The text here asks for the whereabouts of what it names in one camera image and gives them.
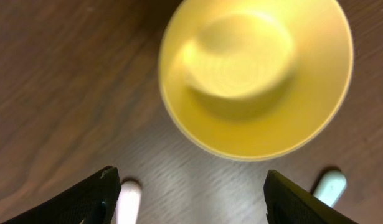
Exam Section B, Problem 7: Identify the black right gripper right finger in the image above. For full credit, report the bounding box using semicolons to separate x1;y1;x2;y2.
263;170;357;224

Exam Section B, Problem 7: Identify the yellow plastic bowl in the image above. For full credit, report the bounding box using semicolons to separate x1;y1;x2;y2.
158;0;354;161

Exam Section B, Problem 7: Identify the light blue plastic spoon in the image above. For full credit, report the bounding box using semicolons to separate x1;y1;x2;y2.
313;170;347;208

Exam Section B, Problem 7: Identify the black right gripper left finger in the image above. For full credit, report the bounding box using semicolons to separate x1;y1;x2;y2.
5;166;121;224

